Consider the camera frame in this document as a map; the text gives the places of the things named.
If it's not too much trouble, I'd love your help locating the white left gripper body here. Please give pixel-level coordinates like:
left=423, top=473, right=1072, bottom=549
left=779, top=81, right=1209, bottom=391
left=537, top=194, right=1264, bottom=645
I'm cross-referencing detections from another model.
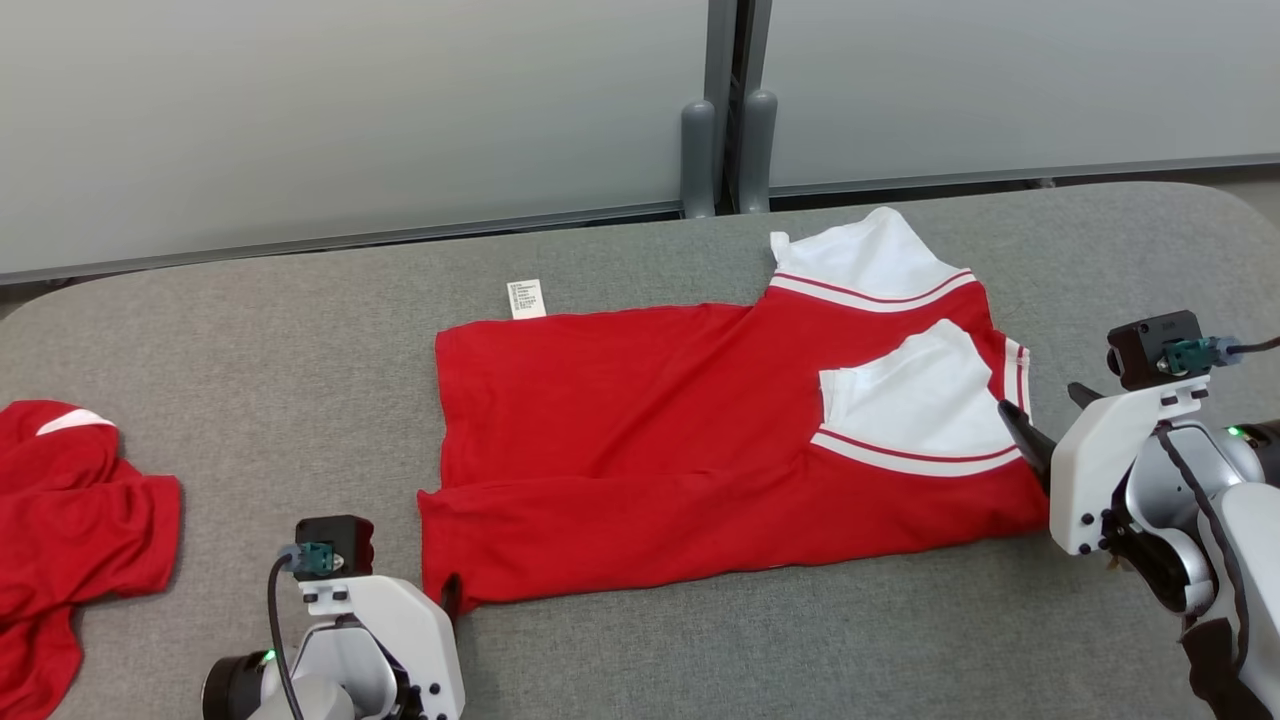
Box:
left=298, top=574, right=467, bottom=720

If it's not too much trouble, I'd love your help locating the narrow frosted partition panel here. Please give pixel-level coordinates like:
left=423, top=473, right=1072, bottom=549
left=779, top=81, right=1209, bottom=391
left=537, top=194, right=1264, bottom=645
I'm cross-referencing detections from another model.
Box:
left=765, top=0, right=1280, bottom=196

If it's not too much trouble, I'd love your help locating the wide frosted partition panel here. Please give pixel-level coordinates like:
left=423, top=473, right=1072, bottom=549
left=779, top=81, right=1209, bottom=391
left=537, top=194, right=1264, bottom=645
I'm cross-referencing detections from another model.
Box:
left=0, top=0, right=711, bottom=286

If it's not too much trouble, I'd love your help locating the grey fabric sofa cushion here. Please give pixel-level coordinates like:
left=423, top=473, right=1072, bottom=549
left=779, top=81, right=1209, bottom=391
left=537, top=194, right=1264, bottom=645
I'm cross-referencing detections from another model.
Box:
left=0, top=180, right=1280, bottom=720

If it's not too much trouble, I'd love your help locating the red shirt with white sleeves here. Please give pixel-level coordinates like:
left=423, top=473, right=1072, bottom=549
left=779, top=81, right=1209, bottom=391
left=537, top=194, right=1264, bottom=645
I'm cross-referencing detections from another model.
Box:
left=417, top=206, right=1051, bottom=613

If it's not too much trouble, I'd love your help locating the grey partition post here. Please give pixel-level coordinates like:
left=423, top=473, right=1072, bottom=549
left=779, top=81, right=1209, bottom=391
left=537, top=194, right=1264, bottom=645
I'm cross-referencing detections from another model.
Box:
left=682, top=0, right=741, bottom=219
left=738, top=0, right=779, bottom=214

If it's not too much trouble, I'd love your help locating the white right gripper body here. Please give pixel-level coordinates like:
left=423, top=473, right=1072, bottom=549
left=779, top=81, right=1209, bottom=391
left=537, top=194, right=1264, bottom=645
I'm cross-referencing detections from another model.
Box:
left=1048, top=374, right=1213, bottom=558

